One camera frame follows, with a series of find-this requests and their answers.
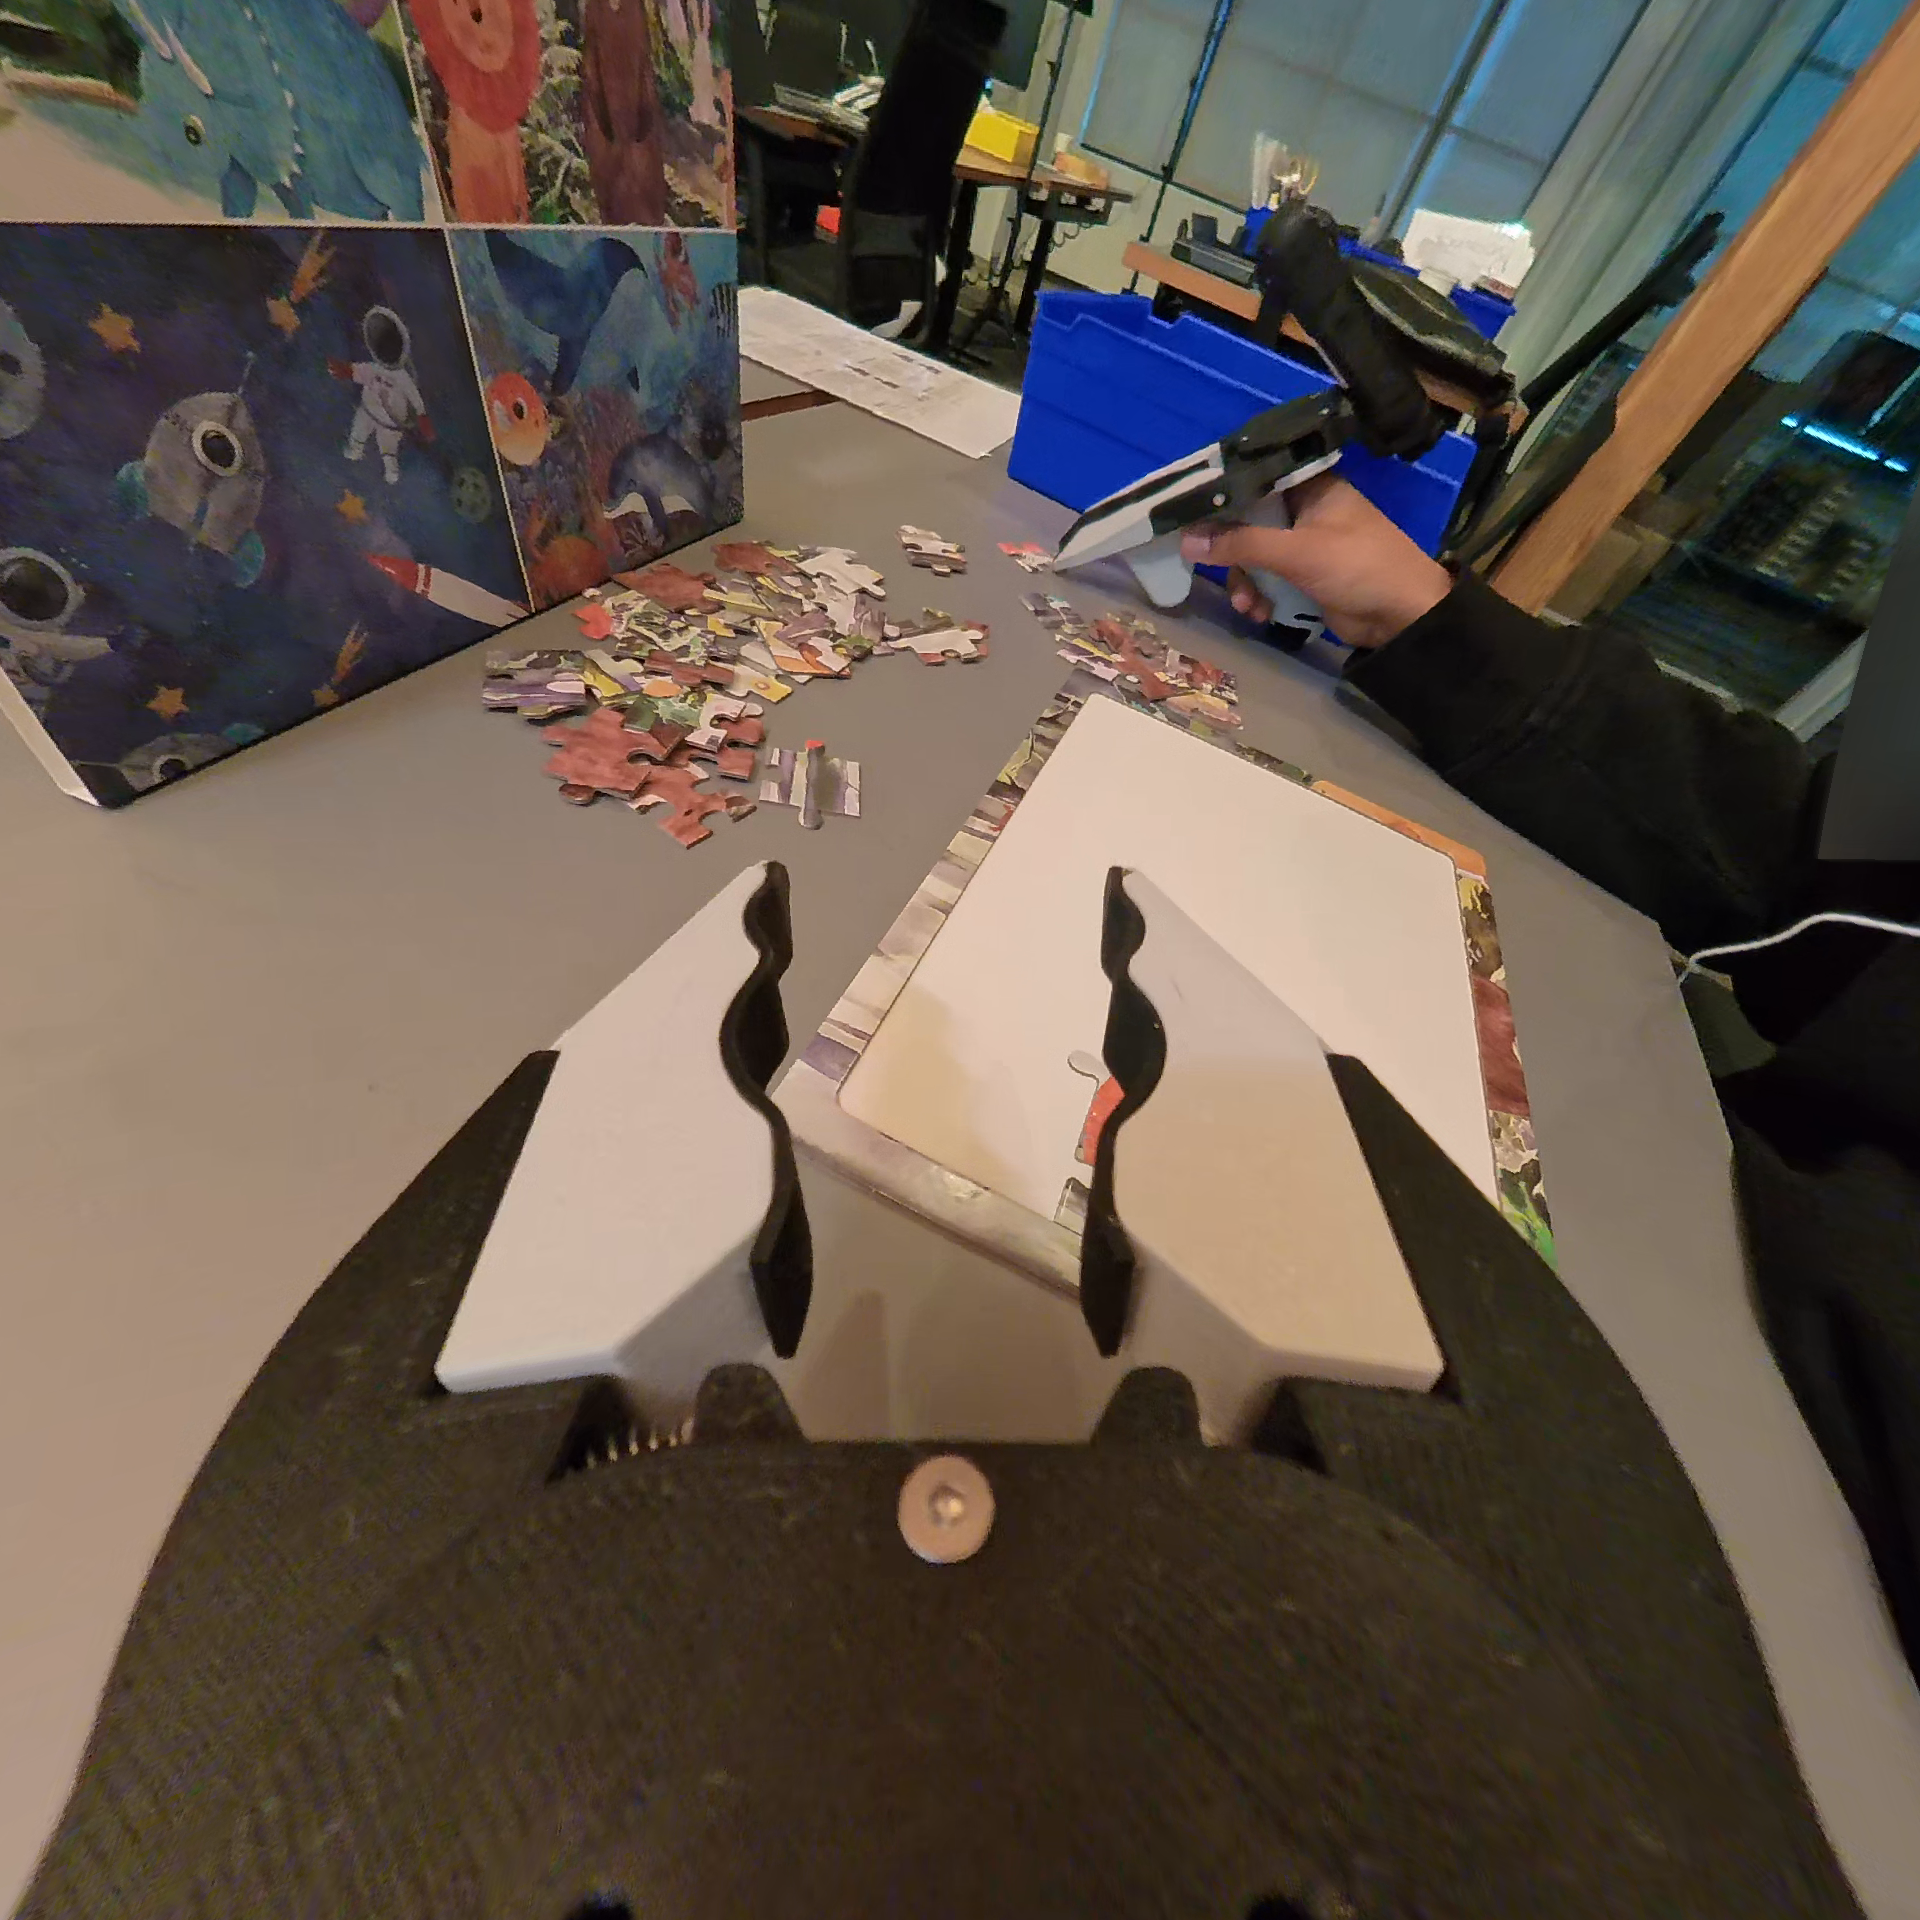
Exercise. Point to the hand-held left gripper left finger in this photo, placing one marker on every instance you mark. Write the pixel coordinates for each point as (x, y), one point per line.
(630, 1201)

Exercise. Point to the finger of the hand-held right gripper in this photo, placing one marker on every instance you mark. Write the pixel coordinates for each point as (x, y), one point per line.
(1260, 443)
(1140, 534)

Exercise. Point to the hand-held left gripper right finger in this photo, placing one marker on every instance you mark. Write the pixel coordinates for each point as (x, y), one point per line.
(1274, 1217)

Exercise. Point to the grey stone print jigsaw piece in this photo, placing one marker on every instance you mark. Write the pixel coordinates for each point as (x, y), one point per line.
(1071, 1201)

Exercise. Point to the printed frame puzzle tray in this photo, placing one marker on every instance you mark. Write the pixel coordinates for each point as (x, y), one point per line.
(1231, 871)

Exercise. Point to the person's right forearm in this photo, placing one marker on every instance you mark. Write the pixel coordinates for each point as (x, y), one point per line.
(1575, 722)

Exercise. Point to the person's right hand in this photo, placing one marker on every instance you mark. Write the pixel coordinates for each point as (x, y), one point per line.
(1351, 556)

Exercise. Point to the blue plastic storage bin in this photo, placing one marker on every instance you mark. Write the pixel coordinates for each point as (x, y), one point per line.
(1140, 391)

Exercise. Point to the white paper sheet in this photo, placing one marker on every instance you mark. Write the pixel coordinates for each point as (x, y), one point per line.
(870, 369)

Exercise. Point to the wooden desk with black legs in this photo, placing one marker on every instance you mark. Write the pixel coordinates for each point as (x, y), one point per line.
(1051, 196)

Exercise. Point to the wooden beam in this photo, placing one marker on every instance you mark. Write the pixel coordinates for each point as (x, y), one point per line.
(1726, 301)

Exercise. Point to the small yellow box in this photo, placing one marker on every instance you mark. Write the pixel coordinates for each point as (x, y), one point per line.
(998, 140)

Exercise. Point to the pile of loose puzzle pieces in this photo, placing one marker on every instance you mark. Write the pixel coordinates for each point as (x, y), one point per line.
(676, 676)

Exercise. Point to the blue space print puzzle box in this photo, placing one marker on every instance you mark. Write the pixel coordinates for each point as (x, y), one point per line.
(301, 451)

